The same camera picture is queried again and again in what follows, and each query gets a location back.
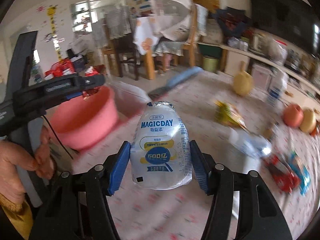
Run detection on white Magicday drink pouch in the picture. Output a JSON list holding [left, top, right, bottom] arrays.
[[130, 101, 192, 191]]

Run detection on printed grey wipes pack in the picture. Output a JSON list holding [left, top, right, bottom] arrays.
[[228, 128, 272, 158]]

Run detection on red white wrapper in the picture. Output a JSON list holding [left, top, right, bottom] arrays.
[[264, 154, 300, 194]]

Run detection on yellow sleeve forearm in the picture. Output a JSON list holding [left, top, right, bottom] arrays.
[[1, 194, 34, 239]]

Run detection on pink trash bucket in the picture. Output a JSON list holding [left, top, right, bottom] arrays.
[[49, 86, 119, 151]]

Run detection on left hand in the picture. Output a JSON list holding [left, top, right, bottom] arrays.
[[1, 126, 55, 205]]

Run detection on red gift boxes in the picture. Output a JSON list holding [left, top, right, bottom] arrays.
[[44, 59, 106, 81]]

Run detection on cherry print tablecloth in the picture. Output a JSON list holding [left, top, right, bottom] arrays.
[[69, 69, 320, 240]]

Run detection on yellow green snack wrapper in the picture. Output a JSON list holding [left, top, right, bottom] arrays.
[[215, 101, 247, 129]]

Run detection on blue chair back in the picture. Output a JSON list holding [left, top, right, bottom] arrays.
[[148, 66, 203, 101]]

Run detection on blue green snack bag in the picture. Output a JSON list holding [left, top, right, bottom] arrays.
[[288, 151, 311, 196]]

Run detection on yellow pear left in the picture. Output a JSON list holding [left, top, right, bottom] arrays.
[[233, 61, 254, 97]]

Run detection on yellow pear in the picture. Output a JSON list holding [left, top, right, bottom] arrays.
[[233, 61, 254, 97], [299, 108, 316, 133]]

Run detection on green waste bin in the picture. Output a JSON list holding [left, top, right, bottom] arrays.
[[202, 56, 219, 73]]

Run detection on red apple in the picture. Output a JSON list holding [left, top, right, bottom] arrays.
[[282, 104, 304, 128]]

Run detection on white plastic bottle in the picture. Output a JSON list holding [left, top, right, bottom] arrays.
[[267, 69, 289, 107]]

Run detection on yellow pear right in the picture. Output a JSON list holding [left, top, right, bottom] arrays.
[[299, 108, 316, 133]]

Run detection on orange tangerine front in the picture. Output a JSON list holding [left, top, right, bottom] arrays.
[[310, 122, 320, 137]]

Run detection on white TV cabinet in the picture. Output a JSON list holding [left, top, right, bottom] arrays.
[[220, 28, 319, 98]]

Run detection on dark wooden chair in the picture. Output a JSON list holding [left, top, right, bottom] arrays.
[[102, 5, 139, 81]]

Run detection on wooden dining chair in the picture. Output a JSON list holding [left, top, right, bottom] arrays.
[[172, 3, 208, 67]]

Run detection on dining table with cloth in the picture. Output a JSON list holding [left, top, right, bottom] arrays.
[[132, 15, 198, 81]]

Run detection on white mesh food cover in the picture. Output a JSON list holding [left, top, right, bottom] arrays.
[[150, 0, 193, 42]]

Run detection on black television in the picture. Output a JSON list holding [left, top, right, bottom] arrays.
[[251, 0, 319, 56]]

